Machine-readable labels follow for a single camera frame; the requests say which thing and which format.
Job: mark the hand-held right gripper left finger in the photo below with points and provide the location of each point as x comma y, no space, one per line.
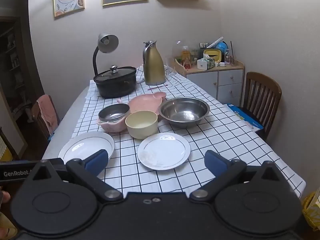
96,159

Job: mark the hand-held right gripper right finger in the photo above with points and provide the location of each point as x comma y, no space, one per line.
215,161

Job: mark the deep white plate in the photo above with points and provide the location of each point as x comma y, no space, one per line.
82,145

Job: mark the pink bear-shaped plate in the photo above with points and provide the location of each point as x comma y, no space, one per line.
145,103

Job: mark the person's left hand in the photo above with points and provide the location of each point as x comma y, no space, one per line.
5,197

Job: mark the white checked tablecloth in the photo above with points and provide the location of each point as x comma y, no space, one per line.
225,142

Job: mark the yellow white foam mat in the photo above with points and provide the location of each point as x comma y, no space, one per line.
5,150

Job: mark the pink steel-lined bowl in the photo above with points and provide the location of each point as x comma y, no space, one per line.
110,126

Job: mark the cream bowl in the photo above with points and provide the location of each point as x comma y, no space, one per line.
140,130

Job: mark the blue box on chair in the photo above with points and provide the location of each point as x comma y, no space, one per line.
245,117

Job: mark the large steel bowl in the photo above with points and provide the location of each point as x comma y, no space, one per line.
185,115

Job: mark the pink towel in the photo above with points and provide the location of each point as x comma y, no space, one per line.
47,115

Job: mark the black cooking pot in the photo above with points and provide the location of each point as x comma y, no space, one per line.
115,87

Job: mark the white wooden cabinet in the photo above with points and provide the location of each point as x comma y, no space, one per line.
225,80

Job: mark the brown slatted wooden chair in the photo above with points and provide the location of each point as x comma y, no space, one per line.
260,92

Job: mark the glass pot lid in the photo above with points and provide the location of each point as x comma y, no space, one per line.
120,73

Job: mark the pink pen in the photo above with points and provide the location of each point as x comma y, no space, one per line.
157,87

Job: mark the white tissue box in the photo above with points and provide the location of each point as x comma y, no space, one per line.
203,65

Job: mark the clear glass cup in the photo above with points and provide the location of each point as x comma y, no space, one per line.
171,70

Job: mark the gold thermos jug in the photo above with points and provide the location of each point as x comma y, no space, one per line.
153,70

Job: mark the yellow box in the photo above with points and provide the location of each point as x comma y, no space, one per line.
212,53

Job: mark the orange drink bottle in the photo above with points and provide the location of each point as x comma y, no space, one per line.
186,57

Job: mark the yellow carton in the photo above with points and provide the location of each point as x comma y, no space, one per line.
312,210

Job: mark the blue globe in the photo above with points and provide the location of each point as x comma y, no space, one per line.
222,47

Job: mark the grey desk lamp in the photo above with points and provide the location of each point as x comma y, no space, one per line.
107,42

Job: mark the white tube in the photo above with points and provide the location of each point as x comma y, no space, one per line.
215,42

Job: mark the dark bookshelf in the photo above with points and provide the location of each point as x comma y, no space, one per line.
12,55

